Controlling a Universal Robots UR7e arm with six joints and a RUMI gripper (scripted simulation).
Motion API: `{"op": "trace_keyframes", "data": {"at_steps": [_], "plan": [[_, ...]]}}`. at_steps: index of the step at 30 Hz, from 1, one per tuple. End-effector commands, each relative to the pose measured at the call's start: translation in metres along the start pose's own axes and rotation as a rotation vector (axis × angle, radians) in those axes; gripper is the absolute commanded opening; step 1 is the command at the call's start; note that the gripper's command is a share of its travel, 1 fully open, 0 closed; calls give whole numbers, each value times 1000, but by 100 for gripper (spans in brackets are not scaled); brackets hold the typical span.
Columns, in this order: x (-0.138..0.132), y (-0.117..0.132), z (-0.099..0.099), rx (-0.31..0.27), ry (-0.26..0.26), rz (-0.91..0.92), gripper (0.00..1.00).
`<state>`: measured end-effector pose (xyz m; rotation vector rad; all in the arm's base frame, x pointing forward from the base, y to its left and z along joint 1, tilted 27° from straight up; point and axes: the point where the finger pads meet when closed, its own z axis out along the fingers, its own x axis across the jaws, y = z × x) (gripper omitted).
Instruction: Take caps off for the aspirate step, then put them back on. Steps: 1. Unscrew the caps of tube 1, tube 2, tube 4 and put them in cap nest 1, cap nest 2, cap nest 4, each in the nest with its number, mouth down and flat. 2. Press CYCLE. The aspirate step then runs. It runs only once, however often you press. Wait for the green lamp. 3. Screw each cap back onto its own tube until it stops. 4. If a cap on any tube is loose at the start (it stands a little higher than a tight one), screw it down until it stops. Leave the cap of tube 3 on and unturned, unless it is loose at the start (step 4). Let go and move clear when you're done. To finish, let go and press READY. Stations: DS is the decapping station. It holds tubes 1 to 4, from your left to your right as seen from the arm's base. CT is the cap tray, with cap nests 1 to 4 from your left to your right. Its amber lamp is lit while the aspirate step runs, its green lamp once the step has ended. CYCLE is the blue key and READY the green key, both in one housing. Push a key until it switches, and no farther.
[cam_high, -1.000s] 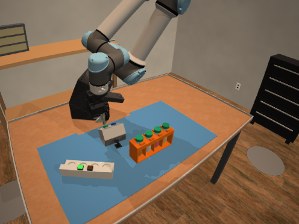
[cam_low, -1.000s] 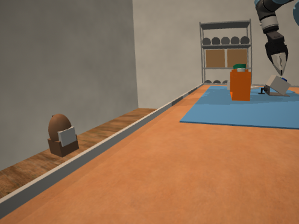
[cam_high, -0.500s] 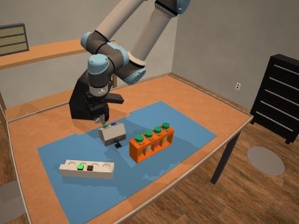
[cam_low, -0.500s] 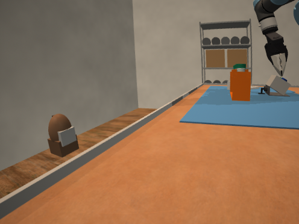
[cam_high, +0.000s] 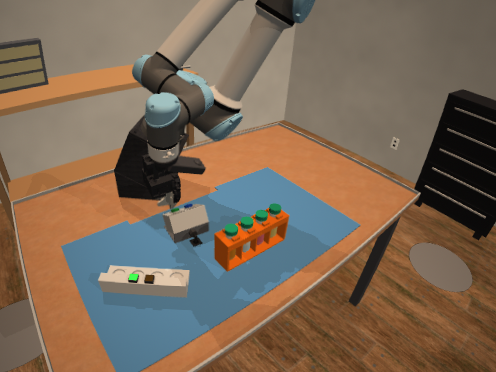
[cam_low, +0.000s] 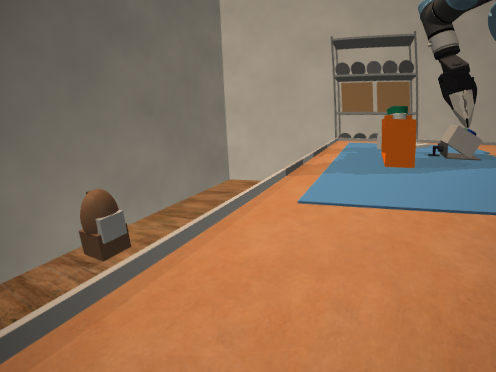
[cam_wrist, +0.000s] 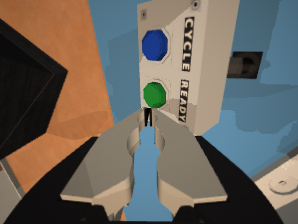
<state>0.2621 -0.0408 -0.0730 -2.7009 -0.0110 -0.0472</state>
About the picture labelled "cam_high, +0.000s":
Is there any grey table edge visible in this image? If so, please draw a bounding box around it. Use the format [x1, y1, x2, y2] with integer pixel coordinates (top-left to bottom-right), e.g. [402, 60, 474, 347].
[11, 122, 420, 372]

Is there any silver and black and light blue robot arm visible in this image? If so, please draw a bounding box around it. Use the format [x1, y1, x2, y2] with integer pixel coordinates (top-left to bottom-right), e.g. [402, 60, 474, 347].
[132, 0, 315, 175]

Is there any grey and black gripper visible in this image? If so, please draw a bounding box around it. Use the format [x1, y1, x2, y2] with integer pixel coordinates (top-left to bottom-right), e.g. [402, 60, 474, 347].
[142, 154, 181, 209]

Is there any blue bench mat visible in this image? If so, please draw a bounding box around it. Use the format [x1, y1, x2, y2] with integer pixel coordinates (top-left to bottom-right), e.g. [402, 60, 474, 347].
[61, 167, 360, 372]

